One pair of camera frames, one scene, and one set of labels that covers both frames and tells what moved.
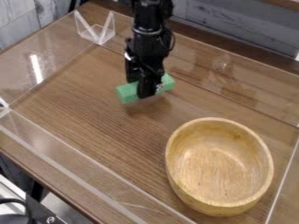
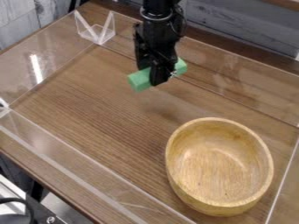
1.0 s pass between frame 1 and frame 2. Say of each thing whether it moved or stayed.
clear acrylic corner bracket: stayed
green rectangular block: moved
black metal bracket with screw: stayed
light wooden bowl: stayed
